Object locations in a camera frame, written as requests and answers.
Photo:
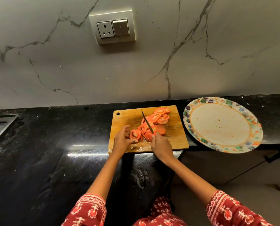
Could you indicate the pile of tomato slices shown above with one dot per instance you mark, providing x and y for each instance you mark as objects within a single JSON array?
[{"x": 161, "y": 129}]

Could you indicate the red patterned left sleeve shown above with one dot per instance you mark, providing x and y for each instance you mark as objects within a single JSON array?
[{"x": 85, "y": 210}]

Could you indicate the person's left hand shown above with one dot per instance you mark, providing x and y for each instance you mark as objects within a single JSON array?
[{"x": 121, "y": 143}]

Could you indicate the floral rimmed plate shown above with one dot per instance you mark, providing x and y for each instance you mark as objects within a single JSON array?
[{"x": 221, "y": 124}]

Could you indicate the wall socket and switch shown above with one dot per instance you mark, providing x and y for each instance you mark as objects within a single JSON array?
[{"x": 113, "y": 27}]

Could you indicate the red tomato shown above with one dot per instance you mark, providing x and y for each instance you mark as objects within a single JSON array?
[{"x": 133, "y": 136}]

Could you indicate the person's right hand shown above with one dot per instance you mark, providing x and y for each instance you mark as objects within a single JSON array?
[{"x": 162, "y": 149}]

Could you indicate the person's right forearm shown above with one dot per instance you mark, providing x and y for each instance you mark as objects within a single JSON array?
[{"x": 191, "y": 182}]

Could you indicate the person's left forearm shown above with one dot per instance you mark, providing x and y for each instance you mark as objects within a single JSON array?
[{"x": 107, "y": 175}]

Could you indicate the red patterned tunic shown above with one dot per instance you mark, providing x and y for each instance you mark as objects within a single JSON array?
[{"x": 161, "y": 214}]

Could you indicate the wooden cutting board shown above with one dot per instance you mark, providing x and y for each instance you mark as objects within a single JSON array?
[{"x": 123, "y": 117}]

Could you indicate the brown lower cabinet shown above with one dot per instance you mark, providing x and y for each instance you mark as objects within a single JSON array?
[{"x": 224, "y": 169}]

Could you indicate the red patterned right sleeve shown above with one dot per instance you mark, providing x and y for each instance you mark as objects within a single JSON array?
[{"x": 234, "y": 210}]

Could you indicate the red patterned sleeve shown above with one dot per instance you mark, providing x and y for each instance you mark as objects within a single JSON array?
[
  {"x": 234, "y": 210},
  {"x": 85, "y": 210}
]

